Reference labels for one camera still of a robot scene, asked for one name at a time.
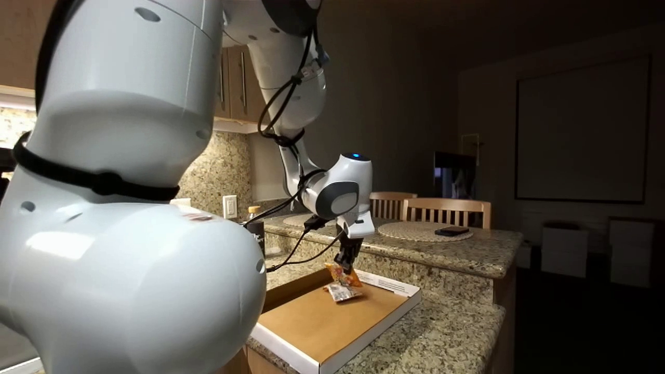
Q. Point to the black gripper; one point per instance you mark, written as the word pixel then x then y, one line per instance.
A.
pixel 352 241

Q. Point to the orange sachet with white back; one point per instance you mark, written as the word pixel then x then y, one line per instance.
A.
pixel 344 294

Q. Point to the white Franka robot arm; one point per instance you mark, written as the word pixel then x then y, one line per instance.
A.
pixel 125 277

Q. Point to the flat cardboard box white rim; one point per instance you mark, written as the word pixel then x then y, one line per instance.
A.
pixel 325 325

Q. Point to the white storage box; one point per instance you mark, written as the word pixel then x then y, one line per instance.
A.
pixel 565 249
pixel 631 252

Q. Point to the round woven placemat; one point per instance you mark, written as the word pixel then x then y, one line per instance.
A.
pixel 416 233
pixel 291 222

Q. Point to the wooden slat-back chair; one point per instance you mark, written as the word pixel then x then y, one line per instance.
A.
pixel 448 207
pixel 388 205

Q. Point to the small brown bottle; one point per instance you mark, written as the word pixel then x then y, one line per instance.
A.
pixel 259 229

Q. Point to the black phone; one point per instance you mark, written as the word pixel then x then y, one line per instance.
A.
pixel 451 231

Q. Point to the dark container with blue light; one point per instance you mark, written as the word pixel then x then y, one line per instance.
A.
pixel 456 178

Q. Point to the white wall outlet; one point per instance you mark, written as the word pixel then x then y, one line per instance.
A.
pixel 229 207

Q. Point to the large wall projection screen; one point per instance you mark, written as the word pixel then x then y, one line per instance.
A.
pixel 583 128

